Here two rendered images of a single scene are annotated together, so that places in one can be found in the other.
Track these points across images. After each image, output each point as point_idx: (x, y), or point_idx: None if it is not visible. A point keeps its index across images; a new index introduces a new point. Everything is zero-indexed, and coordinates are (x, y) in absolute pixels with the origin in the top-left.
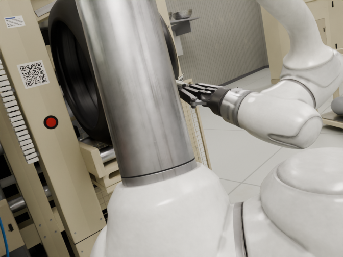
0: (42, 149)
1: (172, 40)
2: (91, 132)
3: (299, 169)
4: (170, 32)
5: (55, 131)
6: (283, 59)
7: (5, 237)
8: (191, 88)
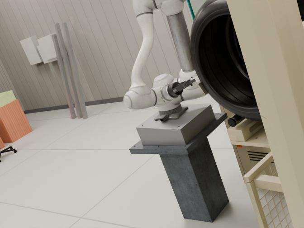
0: None
1: (192, 58)
2: None
3: (165, 73)
4: (191, 53)
5: None
6: (145, 84)
7: None
8: (188, 80)
